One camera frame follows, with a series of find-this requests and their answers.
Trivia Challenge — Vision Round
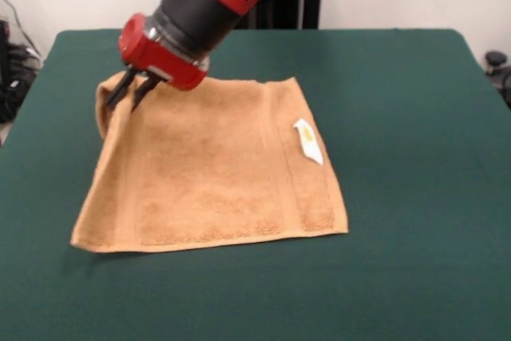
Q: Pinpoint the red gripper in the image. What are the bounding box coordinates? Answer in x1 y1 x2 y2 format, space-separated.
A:
105 13 212 113

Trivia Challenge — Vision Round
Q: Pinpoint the thin dark cable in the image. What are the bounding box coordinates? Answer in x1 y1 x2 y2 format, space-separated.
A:
0 0 41 57

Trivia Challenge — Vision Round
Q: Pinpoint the dark green table cloth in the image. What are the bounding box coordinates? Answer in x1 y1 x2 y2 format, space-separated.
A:
0 28 511 341

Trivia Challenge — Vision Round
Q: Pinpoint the tan terry towel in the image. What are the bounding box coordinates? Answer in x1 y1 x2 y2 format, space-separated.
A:
70 71 350 255

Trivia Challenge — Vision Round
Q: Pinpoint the black equipment pile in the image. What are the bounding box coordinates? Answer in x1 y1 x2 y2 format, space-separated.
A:
0 19 43 125

